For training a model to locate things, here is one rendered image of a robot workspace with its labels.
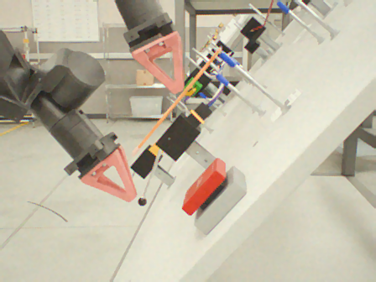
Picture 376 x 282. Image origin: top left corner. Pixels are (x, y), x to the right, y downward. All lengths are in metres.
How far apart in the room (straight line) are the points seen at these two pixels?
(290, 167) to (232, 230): 0.07
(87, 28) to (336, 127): 8.00
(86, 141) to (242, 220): 0.32
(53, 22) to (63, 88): 7.86
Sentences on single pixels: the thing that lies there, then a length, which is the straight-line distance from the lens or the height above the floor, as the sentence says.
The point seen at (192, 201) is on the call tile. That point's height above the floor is 1.09.
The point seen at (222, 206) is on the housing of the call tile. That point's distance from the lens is 0.37.
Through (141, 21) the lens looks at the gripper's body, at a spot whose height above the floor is 1.27.
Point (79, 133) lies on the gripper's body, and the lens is 0.60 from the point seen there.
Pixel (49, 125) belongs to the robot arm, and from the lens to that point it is 0.62.
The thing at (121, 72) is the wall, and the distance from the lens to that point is 8.19.
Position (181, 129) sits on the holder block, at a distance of 0.58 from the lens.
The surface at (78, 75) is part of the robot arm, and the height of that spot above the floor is 1.20.
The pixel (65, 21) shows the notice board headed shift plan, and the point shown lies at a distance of 8.37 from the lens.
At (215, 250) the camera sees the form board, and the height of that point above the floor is 1.07.
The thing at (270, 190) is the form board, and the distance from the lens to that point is 0.34.
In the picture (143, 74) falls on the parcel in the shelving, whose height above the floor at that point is 0.89.
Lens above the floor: 1.22
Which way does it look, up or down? 12 degrees down
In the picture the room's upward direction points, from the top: 1 degrees counter-clockwise
